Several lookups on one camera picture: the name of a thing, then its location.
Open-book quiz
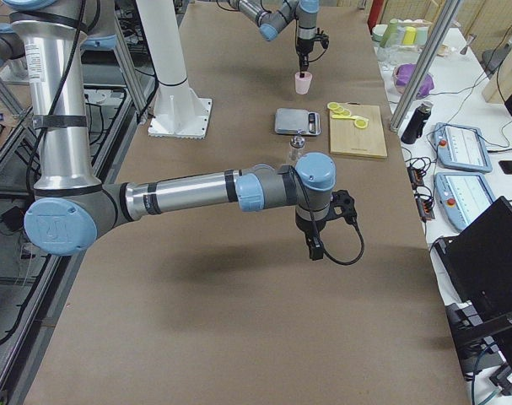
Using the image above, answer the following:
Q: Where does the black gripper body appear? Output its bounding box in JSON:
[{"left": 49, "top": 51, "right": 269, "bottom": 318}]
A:
[
  {"left": 296, "top": 37, "right": 313, "bottom": 57},
  {"left": 295, "top": 210, "right": 324, "bottom": 240}
]

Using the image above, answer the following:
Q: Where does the pink plastic cup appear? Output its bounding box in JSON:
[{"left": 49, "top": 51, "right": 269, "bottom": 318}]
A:
[{"left": 294, "top": 72, "right": 312, "bottom": 95}]

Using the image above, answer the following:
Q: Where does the glass sauce bottle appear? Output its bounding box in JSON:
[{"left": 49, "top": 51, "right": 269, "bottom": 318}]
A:
[{"left": 288, "top": 135, "right": 305, "bottom": 165}]

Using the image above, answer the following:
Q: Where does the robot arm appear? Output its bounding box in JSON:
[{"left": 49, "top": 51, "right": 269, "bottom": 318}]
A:
[
  {"left": 10, "top": 1, "right": 336, "bottom": 260},
  {"left": 215, "top": 0, "right": 329, "bottom": 81}
]

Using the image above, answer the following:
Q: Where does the silver kitchen scale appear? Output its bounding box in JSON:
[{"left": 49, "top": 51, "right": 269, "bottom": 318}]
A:
[{"left": 274, "top": 108, "right": 321, "bottom": 137}]

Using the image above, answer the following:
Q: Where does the green cup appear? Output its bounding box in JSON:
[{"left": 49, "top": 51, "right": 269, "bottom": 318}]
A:
[{"left": 380, "top": 19, "right": 400, "bottom": 48}]

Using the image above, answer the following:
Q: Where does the yellow cup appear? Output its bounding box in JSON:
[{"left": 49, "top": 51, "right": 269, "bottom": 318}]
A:
[{"left": 402, "top": 26, "right": 417, "bottom": 46}]

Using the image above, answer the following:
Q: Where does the yellow plastic knife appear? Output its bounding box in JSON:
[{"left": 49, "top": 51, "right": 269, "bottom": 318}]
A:
[{"left": 331, "top": 114, "right": 364, "bottom": 121}]

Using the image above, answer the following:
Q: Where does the lemon slice pair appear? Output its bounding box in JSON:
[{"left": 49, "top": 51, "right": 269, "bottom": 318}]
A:
[{"left": 353, "top": 119, "right": 369, "bottom": 129}]

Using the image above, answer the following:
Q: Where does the wooden cutting board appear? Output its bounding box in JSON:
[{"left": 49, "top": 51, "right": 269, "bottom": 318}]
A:
[{"left": 327, "top": 103, "right": 387, "bottom": 159}]

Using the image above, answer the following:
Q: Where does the purple cloth on bowl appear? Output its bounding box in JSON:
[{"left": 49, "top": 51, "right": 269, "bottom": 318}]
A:
[{"left": 393, "top": 62, "right": 435, "bottom": 99}]

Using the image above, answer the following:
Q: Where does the black water bottle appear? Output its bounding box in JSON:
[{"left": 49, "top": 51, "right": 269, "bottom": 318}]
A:
[{"left": 401, "top": 100, "right": 434, "bottom": 144}]

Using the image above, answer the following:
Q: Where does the near teach pendant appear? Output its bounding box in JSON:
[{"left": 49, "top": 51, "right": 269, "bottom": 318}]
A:
[{"left": 434, "top": 172, "right": 496, "bottom": 232}]

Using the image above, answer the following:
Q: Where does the teach pendant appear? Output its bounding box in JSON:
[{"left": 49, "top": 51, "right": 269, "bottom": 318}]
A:
[
  {"left": 433, "top": 122, "right": 493, "bottom": 173},
  {"left": 434, "top": 172, "right": 496, "bottom": 232}
]

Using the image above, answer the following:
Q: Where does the black monitor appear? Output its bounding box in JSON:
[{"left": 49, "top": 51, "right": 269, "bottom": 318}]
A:
[{"left": 436, "top": 197, "right": 512, "bottom": 369}]

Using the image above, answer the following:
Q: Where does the far teach pendant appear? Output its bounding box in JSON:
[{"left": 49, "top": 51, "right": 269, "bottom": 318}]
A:
[{"left": 433, "top": 122, "right": 493, "bottom": 173}]

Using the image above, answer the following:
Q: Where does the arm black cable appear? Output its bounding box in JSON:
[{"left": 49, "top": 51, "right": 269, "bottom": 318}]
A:
[
  {"left": 287, "top": 166, "right": 365, "bottom": 267},
  {"left": 308, "top": 40, "right": 329, "bottom": 63}
]

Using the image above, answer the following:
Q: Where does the lemon slice near handle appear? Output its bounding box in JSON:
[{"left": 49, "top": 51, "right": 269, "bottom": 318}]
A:
[{"left": 327, "top": 102, "right": 342, "bottom": 111}]

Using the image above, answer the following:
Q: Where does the white camera pillar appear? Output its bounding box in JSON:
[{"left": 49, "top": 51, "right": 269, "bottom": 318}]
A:
[{"left": 137, "top": 0, "right": 213, "bottom": 139}]

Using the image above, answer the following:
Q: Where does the aluminium frame post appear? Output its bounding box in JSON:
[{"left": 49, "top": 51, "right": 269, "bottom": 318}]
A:
[{"left": 390, "top": 0, "right": 462, "bottom": 132}]

